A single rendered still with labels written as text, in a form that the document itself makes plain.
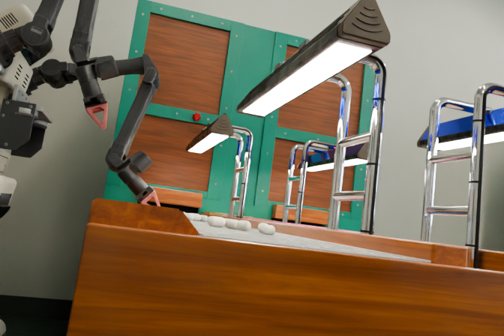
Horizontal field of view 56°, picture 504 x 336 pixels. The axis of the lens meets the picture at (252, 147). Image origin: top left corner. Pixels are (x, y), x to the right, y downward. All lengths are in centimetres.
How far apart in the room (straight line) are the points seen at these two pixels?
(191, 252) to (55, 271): 284
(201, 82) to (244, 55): 28
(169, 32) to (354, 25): 187
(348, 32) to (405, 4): 361
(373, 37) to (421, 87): 344
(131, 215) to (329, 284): 23
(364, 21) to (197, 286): 44
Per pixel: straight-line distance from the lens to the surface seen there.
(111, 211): 53
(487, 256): 107
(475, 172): 108
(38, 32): 161
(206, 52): 251
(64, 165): 331
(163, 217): 53
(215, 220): 97
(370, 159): 94
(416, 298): 62
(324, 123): 262
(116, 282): 51
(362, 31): 72
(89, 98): 154
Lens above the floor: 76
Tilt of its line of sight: 9 degrees up
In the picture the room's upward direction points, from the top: 7 degrees clockwise
